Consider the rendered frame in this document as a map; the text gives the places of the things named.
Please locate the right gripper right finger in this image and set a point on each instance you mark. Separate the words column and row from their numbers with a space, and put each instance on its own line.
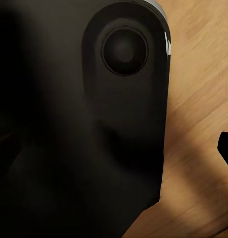
column 223, row 145

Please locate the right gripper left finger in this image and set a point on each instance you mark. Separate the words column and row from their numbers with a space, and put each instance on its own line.
column 9, row 150

